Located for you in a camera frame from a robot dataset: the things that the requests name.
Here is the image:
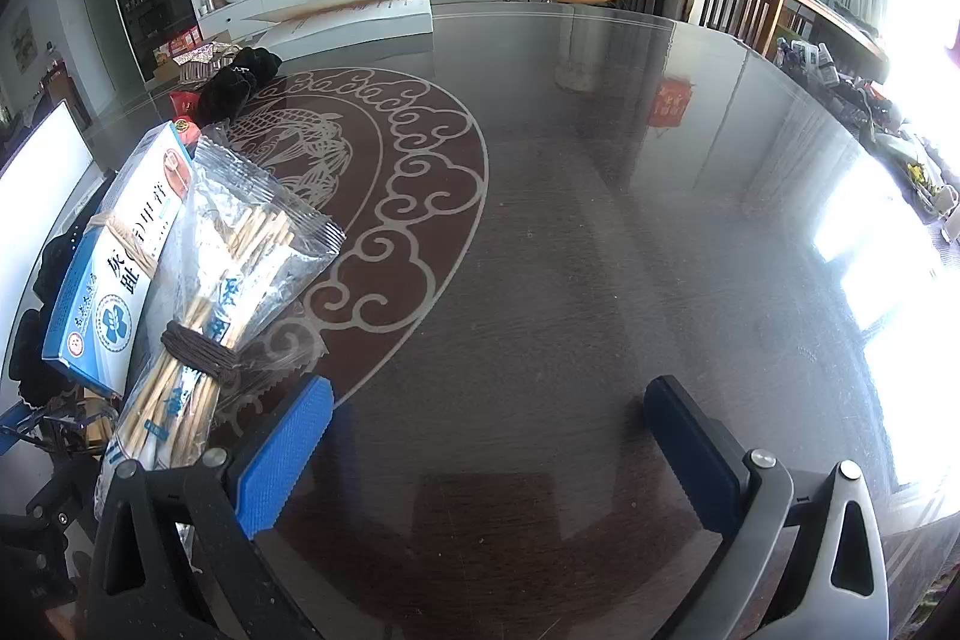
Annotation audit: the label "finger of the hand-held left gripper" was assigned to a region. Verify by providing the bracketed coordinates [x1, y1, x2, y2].
[0, 396, 117, 457]

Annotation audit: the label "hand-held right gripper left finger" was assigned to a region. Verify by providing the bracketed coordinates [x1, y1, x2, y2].
[88, 376, 335, 640]

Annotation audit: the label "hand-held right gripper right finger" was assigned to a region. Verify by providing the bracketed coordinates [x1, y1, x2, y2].
[645, 374, 892, 640]

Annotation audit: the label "red snack packet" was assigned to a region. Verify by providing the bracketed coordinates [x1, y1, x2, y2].
[169, 91, 205, 150]

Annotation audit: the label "brown rubber band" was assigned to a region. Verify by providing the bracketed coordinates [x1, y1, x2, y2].
[161, 320, 246, 384]

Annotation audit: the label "blue and white box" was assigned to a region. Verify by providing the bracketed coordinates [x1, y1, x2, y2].
[41, 122, 197, 397]

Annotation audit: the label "white board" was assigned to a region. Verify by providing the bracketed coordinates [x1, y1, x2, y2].
[0, 100, 95, 378]

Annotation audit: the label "clear bag of wooden sticks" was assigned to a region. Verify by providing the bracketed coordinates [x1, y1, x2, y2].
[97, 122, 347, 521]

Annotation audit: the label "black cloth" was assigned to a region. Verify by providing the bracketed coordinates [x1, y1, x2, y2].
[196, 47, 284, 125]

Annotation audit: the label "patterned foil package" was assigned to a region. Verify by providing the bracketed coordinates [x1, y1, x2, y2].
[176, 40, 241, 83]

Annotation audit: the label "red boxes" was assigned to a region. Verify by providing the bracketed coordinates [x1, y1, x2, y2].
[154, 29, 207, 67]

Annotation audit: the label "cluster of small bottles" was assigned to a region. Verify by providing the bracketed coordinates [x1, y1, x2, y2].
[772, 36, 893, 124]

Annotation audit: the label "flat white cardboard box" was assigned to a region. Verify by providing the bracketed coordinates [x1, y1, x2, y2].
[247, 0, 436, 56]

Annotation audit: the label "wooden side desk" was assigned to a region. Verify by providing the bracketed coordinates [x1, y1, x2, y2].
[765, 0, 890, 86]

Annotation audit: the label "framed wall picture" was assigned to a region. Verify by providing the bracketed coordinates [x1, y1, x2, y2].
[9, 6, 38, 73]

